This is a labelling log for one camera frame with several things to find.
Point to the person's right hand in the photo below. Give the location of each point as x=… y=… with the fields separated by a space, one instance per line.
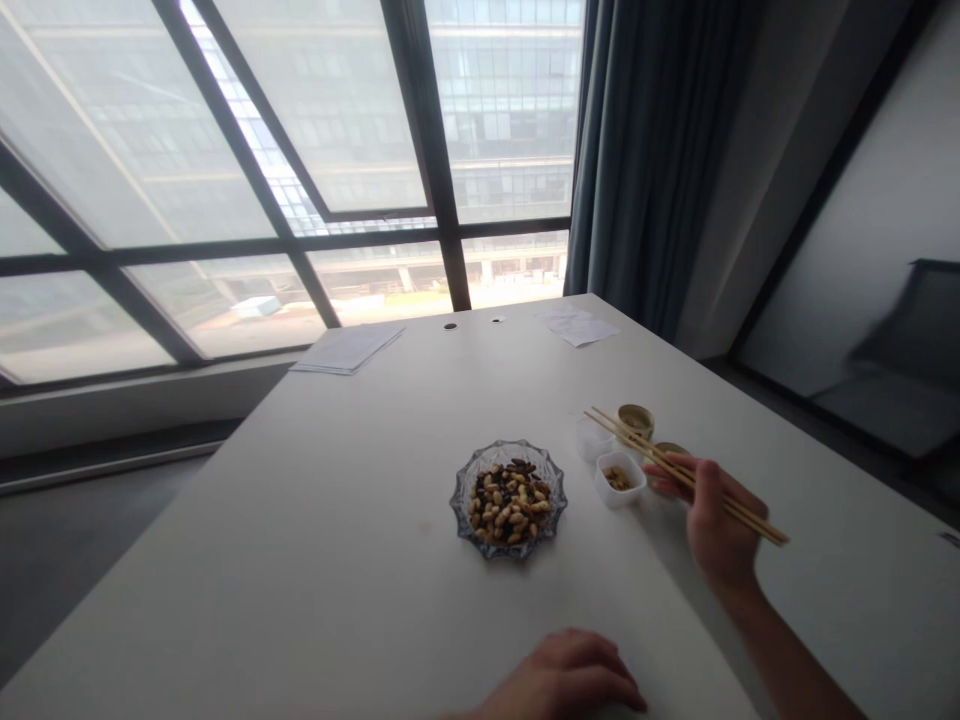
x=724 y=529

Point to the person's left hand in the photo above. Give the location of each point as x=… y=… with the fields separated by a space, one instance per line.
x=562 y=675

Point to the person's left fingers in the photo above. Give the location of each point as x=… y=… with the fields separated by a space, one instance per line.
x=611 y=667

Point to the person's right fingers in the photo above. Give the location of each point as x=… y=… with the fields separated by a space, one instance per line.
x=671 y=476

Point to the wooden chopstick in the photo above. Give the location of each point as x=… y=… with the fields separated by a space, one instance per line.
x=626 y=442
x=637 y=439

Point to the gold round cup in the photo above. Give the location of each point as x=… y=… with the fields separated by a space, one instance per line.
x=670 y=448
x=636 y=417

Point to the few nuts in cup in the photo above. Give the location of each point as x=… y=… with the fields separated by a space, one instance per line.
x=618 y=478

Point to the white square cup with nuts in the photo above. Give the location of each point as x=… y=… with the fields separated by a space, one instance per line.
x=622 y=499

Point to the empty white square cup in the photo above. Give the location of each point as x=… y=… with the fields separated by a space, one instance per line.
x=591 y=442

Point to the pile of mixed nuts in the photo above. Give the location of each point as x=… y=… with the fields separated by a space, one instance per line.
x=510 y=501

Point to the creased white paper sheet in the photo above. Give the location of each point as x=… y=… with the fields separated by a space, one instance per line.
x=577 y=327

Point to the cut glass bowl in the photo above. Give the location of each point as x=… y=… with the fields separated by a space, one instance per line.
x=480 y=544

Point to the dark chair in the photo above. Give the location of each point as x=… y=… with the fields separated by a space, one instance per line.
x=892 y=360

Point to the black-framed glass partition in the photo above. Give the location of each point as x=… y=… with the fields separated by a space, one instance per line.
x=847 y=225

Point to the dark blue curtain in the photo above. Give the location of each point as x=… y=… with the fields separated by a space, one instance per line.
x=645 y=165

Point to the stack of white papers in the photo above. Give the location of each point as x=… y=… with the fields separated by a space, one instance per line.
x=346 y=349

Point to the large black-framed window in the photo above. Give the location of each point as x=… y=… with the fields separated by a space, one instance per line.
x=300 y=187

